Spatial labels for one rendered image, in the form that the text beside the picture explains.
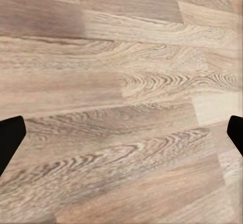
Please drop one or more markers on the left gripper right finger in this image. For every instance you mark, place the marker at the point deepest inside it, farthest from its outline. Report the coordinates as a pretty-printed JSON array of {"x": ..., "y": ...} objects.
[{"x": 235, "y": 131}]

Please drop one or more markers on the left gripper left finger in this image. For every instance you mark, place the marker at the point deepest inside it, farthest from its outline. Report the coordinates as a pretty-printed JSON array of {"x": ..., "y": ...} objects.
[{"x": 12, "y": 132}]

